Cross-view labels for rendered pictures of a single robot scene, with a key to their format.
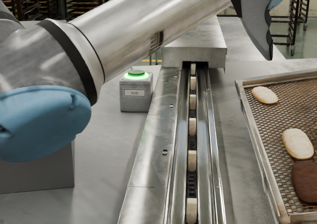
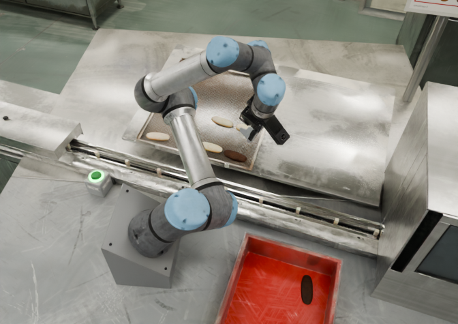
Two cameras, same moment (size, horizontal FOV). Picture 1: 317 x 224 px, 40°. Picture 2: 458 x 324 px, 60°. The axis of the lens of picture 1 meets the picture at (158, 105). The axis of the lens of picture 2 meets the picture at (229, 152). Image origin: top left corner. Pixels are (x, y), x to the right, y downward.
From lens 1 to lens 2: 125 cm
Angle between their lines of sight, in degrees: 66
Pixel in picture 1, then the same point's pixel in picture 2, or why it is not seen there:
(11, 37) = (214, 196)
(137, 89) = (106, 181)
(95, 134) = not seen: hidden behind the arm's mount
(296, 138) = (210, 146)
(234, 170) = not seen: hidden behind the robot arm
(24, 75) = (228, 199)
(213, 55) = (75, 131)
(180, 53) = (63, 145)
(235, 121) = (144, 153)
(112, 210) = not seen: hidden behind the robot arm
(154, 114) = (140, 181)
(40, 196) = (185, 239)
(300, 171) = (232, 155)
